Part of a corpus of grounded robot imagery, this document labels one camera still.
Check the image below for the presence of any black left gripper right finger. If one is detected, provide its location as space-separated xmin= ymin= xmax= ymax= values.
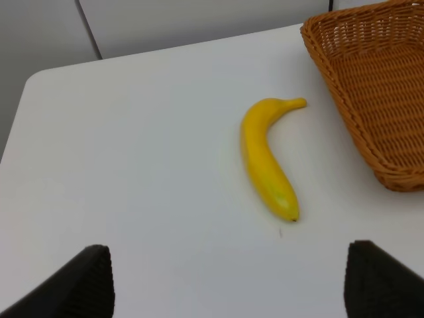
xmin=344 ymin=240 xmax=423 ymax=317

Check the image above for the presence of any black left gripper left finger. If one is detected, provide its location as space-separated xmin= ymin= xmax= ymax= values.
xmin=1 ymin=244 xmax=115 ymax=317

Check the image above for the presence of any brown wicker basket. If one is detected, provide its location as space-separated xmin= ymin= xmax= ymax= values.
xmin=300 ymin=1 xmax=423 ymax=192

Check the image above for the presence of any yellow banana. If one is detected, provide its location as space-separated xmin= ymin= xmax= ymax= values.
xmin=240 ymin=98 xmax=307 ymax=222

